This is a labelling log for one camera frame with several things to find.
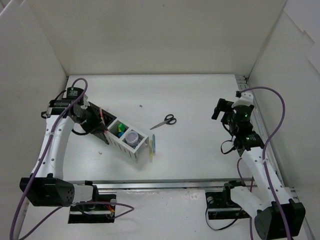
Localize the orange brown pen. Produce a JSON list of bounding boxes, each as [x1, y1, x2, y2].
[[99, 107, 108, 134]]

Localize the blue highlighter marker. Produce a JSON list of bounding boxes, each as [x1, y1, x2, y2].
[[118, 131, 124, 138]]

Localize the clear jar of paper clips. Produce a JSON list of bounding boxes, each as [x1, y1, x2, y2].
[[124, 130, 140, 149]]

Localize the blue pen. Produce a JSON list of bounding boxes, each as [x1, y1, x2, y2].
[[152, 134, 156, 155]]

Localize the green highlighter marker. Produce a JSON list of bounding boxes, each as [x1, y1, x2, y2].
[[118, 123, 126, 131]]

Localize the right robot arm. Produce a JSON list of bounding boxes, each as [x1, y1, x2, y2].
[[211, 90, 306, 240]]

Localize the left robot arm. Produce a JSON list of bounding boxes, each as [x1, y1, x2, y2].
[[19, 86, 108, 210]]

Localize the white slotted desk organizer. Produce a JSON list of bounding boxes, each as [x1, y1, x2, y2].
[[105, 118, 150, 163]]

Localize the yellow pen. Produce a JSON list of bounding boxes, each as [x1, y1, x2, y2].
[[149, 140, 153, 163]]

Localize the aluminium rail right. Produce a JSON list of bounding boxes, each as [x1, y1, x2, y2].
[[236, 74, 316, 240]]

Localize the aluminium rail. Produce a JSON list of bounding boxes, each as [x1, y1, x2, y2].
[[62, 178, 253, 191], [236, 74, 316, 240]]

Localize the black handled scissors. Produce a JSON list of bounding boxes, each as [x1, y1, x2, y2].
[[150, 114, 177, 130]]

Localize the aluminium rail front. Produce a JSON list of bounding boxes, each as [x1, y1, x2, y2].
[[62, 178, 253, 191]]

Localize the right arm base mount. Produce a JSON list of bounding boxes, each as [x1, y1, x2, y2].
[[205, 180, 253, 234]]

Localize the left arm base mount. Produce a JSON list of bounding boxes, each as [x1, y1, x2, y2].
[[68, 185, 117, 224]]

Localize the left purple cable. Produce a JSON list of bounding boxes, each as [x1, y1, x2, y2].
[[9, 78, 136, 240]]

